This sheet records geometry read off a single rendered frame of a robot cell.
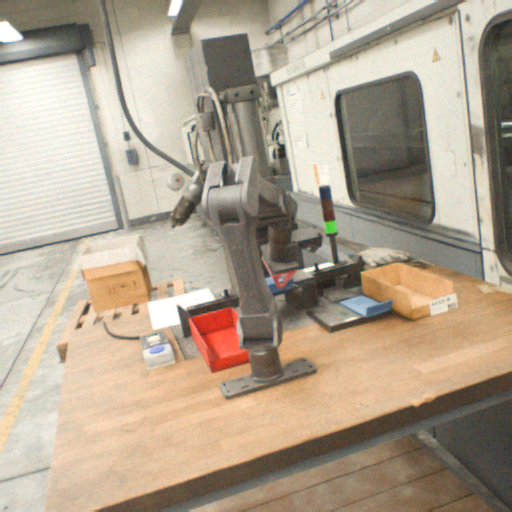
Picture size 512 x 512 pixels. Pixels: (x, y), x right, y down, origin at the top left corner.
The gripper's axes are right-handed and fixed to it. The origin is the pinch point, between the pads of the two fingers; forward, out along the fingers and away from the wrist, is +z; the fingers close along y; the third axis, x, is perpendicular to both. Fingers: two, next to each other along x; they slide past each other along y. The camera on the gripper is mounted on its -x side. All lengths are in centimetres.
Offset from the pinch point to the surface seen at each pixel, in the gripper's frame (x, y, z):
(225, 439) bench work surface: 28, -47, -14
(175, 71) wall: -137, 881, 313
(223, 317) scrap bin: 15.3, 0.7, 9.0
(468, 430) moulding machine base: -62, -23, 71
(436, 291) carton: -35.5, -18.1, -1.5
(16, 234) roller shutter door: 203, 780, 524
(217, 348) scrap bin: 20.2, -11.4, 6.0
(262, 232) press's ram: 0.9, 10.2, -8.9
